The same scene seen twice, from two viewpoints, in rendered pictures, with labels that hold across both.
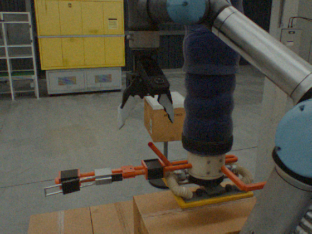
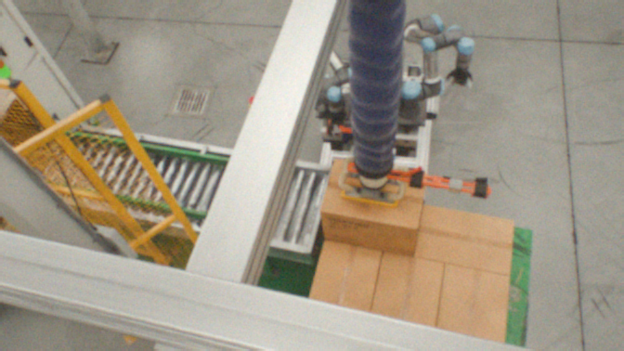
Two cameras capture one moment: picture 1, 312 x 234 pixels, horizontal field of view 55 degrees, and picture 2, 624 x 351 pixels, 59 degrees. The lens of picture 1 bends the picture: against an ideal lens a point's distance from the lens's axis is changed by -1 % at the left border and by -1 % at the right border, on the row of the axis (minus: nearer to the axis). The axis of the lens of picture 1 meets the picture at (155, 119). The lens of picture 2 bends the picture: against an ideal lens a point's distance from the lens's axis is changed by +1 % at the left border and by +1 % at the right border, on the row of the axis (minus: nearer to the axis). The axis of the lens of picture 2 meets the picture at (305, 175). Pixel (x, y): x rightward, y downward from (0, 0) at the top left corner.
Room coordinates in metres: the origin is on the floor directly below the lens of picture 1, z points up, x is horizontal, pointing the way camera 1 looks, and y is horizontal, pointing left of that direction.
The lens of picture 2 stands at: (2.79, 0.55, 3.88)
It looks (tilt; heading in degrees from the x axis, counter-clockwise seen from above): 57 degrees down; 221
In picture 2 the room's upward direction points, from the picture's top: 11 degrees counter-clockwise
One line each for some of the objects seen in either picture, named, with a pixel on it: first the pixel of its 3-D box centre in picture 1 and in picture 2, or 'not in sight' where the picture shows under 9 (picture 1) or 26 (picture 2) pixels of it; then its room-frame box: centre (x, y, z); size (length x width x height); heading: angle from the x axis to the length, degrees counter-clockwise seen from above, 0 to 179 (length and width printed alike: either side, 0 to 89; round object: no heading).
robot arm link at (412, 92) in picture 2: not in sight; (411, 93); (0.66, -0.28, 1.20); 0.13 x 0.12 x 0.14; 137
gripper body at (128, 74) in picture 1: (143, 72); (461, 72); (0.79, 0.03, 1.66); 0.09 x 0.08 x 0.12; 21
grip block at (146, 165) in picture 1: (152, 168); (417, 178); (1.21, 0.01, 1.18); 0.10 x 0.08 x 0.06; 16
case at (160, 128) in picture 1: (165, 115); not in sight; (3.29, -0.12, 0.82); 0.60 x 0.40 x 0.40; 11
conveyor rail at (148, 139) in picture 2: not in sight; (188, 150); (1.38, -1.79, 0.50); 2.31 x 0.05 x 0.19; 106
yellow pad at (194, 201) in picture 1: (213, 192); not in sight; (1.18, -0.25, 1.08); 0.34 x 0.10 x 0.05; 106
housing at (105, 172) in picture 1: (103, 176); (455, 186); (1.15, 0.22, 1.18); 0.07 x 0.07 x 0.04; 16
